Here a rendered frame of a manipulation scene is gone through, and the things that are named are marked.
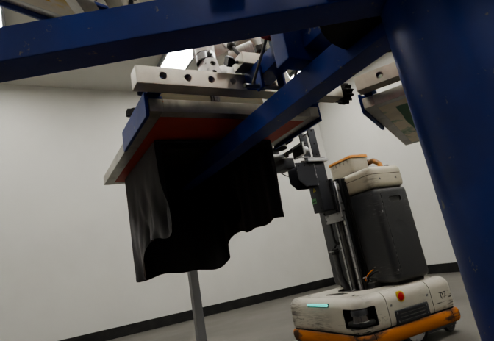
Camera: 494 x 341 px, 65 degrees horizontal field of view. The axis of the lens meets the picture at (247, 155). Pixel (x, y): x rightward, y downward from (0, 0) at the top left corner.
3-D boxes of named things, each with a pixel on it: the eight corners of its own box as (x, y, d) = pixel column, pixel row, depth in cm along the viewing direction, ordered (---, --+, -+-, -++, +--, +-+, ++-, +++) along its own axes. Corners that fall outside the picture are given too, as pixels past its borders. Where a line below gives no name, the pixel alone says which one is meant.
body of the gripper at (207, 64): (220, 54, 141) (226, 81, 138) (210, 67, 149) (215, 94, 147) (201, 51, 137) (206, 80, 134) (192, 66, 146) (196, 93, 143)
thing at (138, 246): (134, 282, 152) (124, 178, 164) (144, 280, 154) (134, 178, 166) (169, 275, 114) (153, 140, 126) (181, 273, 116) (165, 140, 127)
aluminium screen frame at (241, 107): (104, 185, 169) (103, 176, 170) (224, 178, 198) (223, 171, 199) (150, 111, 104) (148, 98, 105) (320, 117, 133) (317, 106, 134)
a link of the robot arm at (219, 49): (208, 46, 158) (228, 37, 154) (212, 70, 155) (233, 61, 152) (187, 30, 145) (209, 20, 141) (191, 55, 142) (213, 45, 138)
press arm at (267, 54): (246, 90, 111) (243, 74, 113) (265, 91, 114) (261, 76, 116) (278, 58, 97) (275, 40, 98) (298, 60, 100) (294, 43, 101)
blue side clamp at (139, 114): (123, 152, 128) (121, 132, 130) (139, 151, 131) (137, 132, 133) (145, 115, 104) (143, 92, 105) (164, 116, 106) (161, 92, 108)
